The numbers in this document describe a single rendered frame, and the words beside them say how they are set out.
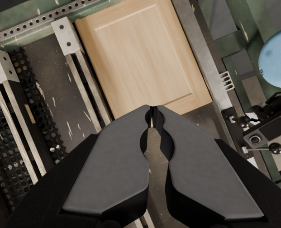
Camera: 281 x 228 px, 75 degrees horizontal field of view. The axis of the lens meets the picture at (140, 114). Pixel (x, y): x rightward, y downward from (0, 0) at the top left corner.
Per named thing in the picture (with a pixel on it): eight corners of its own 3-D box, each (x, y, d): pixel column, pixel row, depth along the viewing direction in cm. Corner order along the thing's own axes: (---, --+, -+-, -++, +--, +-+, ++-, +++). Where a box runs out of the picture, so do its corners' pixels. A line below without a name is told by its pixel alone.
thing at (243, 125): (234, 111, 68) (250, 114, 55) (237, 121, 68) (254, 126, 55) (223, 116, 68) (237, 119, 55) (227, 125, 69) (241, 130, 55)
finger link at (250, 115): (256, 106, 60) (278, 106, 51) (243, 119, 60) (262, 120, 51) (250, 100, 60) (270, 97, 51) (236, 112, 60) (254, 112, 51)
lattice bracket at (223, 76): (224, 72, 72) (227, 70, 69) (230, 88, 72) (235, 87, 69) (214, 76, 72) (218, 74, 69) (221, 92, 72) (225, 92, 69)
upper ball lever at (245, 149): (242, 142, 69) (282, 140, 57) (246, 151, 69) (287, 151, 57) (236, 146, 67) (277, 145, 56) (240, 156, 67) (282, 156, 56)
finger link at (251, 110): (257, 116, 55) (278, 117, 47) (252, 120, 55) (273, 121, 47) (246, 105, 55) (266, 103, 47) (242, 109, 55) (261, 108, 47)
